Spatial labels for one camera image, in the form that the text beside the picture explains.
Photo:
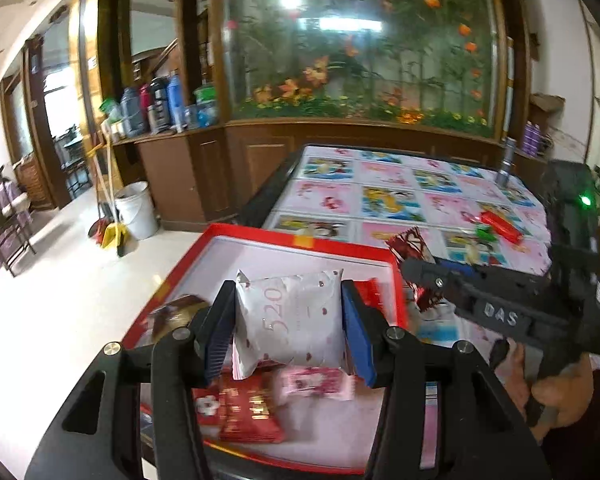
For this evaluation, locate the grey plastic jug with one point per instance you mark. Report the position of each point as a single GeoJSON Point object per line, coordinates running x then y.
{"type": "Point", "coordinates": [132, 115]}

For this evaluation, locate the brown wooden side counter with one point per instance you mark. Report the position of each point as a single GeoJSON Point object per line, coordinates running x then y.
{"type": "Point", "coordinates": [204, 175]}

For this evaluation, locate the yellow dustpan and broom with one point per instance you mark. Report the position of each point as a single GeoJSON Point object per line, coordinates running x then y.
{"type": "Point", "coordinates": [110, 233]}

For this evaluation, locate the red flower snack packet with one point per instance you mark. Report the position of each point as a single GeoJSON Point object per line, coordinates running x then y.
{"type": "Point", "coordinates": [207, 406]}

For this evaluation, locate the person right hand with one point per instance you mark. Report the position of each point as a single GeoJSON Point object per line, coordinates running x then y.
{"type": "Point", "coordinates": [568, 394]}

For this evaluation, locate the red long snack packet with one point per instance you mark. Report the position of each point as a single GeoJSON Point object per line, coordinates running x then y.
{"type": "Point", "coordinates": [501, 227]}

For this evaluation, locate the red cardboard box tray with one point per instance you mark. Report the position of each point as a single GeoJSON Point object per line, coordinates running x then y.
{"type": "Point", "coordinates": [323, 436]}

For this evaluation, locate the brown black sesame snack bag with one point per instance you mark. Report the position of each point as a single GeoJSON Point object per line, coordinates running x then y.
{"type": "Point", "coordinates": [173, 314]}

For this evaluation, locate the silver flashlight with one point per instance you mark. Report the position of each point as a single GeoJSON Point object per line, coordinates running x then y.
{"type": "Point", "coordinates": [507, 163]}

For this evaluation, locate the colourful printed tablecloth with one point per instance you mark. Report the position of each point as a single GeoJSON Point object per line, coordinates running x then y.
{"type": "Point", "coordinates": [364, 197]}

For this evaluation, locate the black thermos flask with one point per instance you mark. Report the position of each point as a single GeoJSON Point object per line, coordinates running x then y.
{"type": "Point", "coordinates": [161, 115]}

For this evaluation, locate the red rectangular snack packet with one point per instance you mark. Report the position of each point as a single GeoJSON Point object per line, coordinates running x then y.
{"type": "Point", "coordinates": [377, 295]}

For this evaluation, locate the dark wooden chair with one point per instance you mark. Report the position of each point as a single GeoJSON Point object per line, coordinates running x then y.
{"type": "Point", "coordinates": [15, 223]}

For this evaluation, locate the blue water bottle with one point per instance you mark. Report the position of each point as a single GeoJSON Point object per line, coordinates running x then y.
{"type": "Point", "coordinates": [174, 90]}

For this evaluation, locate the white 520 snack packet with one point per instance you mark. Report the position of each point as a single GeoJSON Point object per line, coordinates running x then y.
{"type": "Point", "coordinates": [293, 320]}

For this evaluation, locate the red white patterned snack packet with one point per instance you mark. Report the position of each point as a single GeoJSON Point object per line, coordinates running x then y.
{"type": "Point", "coordinates": [411, 252]}

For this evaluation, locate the green candy wrapper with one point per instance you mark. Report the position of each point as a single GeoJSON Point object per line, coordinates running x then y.
{"type": "Point", "coordinates": [485, 234]}

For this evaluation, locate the dark red square snack packet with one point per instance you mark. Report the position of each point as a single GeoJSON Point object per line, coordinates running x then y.
{"type": "Point", "coordinates": [248, 412]}

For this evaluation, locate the purple bottles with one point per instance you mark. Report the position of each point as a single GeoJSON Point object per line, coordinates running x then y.
{"type": "Point", "coordinates": [532, 139]}

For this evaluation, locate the pink bear snack packet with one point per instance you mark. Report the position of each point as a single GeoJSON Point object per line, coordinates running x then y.
{"type": "Point", "coordinates": [312, 382]}

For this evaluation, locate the white plastic bucket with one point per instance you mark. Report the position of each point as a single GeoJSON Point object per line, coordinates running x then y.
{"type": "Point", "coordinates": [136, 210]}

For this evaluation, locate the white grey snack packet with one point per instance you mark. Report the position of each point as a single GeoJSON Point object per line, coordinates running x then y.
{"type": "Point", "coordinates": [472, 254]}

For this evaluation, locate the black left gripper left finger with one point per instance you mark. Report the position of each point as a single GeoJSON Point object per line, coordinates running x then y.
{"type": "Point", "coordinates": [96, 432]}

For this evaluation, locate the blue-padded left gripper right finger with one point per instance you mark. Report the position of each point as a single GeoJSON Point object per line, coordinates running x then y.
{"type": "Point", "coordinates": [445, 415]}

